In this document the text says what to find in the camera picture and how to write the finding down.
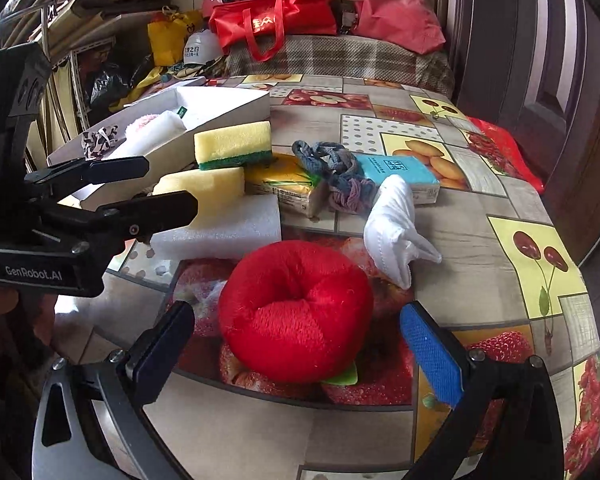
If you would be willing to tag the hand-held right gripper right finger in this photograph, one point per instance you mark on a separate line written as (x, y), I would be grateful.
(430, 355)

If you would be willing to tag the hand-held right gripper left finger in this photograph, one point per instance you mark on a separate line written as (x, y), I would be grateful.
(162, 355)

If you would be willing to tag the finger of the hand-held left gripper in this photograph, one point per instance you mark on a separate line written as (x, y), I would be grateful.
(110, 169)
(145, 212)

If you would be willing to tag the red plush apple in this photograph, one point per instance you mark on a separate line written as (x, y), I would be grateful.
(295, 310)

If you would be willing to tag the person's left hand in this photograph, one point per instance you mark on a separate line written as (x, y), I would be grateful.
(0, 307)

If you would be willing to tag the leopard print scrunchie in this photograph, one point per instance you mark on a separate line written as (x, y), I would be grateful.
(100, 141)

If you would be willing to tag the pink plush puff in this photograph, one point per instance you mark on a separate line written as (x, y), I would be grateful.
(142, 122)

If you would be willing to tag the plain yellow sponge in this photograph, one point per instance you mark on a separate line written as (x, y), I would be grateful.
(210, 180)

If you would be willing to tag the black plastic bag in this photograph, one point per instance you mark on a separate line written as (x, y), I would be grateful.
(105, 85)

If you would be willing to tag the white foam block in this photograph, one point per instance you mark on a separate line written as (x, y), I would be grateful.
(230, 225)

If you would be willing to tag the white metal shelf rack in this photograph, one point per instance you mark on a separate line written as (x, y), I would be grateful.
(77, 85)

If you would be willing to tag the yellow cloth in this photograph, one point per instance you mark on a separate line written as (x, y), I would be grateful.
(142, 82)

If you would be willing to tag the yellow sponge with green scrubber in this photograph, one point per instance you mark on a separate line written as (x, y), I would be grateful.
(230, 142)

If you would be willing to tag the fruit print tablecloth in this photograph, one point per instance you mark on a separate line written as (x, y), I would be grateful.
(480, 240)

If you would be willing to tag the white cardboard box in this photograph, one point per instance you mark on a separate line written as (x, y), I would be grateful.
(220, 105)

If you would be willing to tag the white face mask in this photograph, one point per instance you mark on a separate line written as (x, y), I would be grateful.
(387, 230)

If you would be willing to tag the yellow tissue packet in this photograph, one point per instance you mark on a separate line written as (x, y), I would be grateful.
(280, 180)

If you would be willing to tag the yellow shopping bag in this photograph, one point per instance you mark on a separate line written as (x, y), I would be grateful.
(167, 40)

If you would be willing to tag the pile of cardboard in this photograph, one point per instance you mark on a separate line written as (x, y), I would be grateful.
(105, 15)

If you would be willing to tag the white helmet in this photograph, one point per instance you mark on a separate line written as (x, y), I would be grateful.
(202, 45)

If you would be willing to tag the purple yarn bundle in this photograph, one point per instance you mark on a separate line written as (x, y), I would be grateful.
(347, 197)

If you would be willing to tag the blue tissue packet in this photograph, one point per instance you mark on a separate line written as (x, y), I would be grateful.
(405, 172)

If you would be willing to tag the red strawberry print bag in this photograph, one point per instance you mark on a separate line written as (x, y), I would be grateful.
(505, 150)

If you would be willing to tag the red tote bag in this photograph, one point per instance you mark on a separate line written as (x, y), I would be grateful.
(280, 15)

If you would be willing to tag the plaid blanket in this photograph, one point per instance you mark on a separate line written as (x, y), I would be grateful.
(330, 55)

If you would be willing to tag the brown wooden door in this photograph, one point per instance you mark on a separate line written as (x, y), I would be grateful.
(530, 60)

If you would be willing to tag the pinkish red cloth bag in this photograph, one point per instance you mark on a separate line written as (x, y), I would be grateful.
(395, 10)

